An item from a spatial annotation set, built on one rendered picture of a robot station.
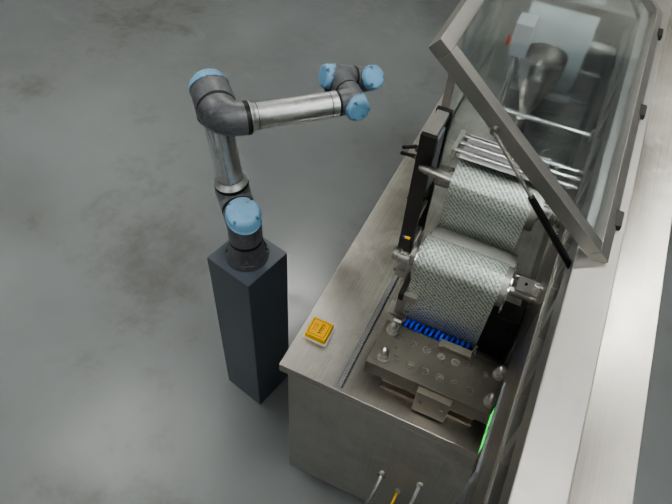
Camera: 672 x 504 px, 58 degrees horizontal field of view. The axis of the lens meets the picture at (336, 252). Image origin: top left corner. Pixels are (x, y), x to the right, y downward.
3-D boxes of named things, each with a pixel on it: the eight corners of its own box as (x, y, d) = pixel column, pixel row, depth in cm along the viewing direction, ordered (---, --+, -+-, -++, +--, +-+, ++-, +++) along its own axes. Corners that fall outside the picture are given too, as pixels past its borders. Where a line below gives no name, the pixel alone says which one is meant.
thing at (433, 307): (402, 315, 185) (411, 279, 171) (475, 345, 179) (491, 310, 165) (402, 316, 184) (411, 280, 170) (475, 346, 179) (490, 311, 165)
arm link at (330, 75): (333, 77, 176) (366, 80, 180) (321, 57, 182) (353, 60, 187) (326, 100, 181) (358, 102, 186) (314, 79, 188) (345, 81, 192)
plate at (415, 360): (384, 329, 187) (386, 319, 182) (509, 382, 177) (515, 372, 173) (364, 370, 177) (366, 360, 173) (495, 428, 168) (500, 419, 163)
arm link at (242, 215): (232, 253, 200) (229, 226, 189) (223, 225, 208) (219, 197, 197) (267, 245, 203) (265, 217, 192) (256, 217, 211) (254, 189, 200)
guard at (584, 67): (565, -133, 167) (567, -134, 166) (652, 14, 182) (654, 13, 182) (446, 48, 104) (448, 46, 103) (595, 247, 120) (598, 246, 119)
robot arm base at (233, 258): (216, 256, 211) (213, 238, 204) (246, 232, 219) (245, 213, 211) (248, 278, 206) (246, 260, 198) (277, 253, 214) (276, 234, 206)
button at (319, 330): (314, 320, 196) (314, 315, 194) (333, 328, 195) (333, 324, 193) (304, 336, 192) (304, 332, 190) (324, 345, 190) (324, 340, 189)
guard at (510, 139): (545, -131, 172) (568, -151, 167) (640, 24, 190) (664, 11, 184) (404, 64, 105) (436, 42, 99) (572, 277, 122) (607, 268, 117)
